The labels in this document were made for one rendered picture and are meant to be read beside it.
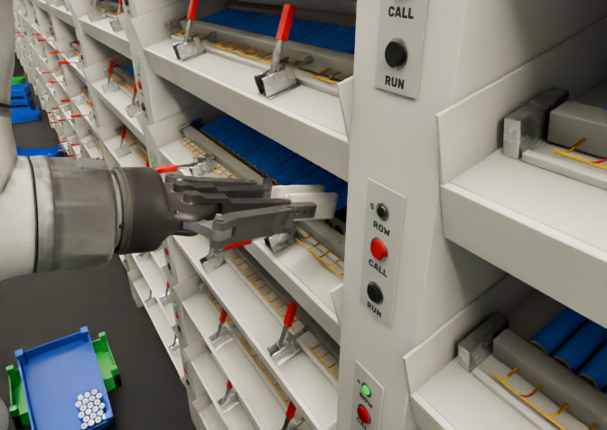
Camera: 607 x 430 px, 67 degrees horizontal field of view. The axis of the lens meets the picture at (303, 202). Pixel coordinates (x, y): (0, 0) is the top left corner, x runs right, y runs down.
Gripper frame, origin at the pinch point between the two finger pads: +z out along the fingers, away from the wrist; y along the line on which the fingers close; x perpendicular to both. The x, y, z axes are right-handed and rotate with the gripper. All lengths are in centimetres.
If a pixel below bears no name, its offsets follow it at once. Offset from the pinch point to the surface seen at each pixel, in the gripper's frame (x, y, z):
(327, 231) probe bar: 3.8, -0.3, 4.2
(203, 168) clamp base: 6.4, 31.0, 2.3
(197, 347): 61, 50, 16
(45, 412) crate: 99, 81, -14
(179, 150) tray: 7.4, 44.7, 3.3
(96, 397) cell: 92, 75, -2
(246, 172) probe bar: 3.7, 21.1, 4.7
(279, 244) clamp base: 7.5, 4.4, 1.1
